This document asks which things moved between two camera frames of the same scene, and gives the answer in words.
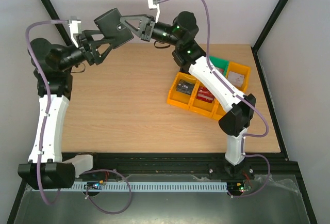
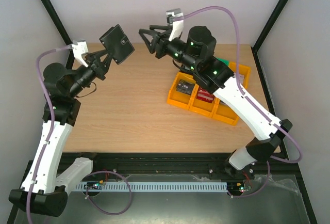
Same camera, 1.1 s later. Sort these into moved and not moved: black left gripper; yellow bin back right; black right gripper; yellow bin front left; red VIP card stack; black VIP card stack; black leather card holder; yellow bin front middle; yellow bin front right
Moved: black leather card holder; black left gripper; black right gripper
Not moved: yellow bin back right; black VIP card stack; red VIP card stack; yellow bin front middle; yellow bin front left; yellow bin front right
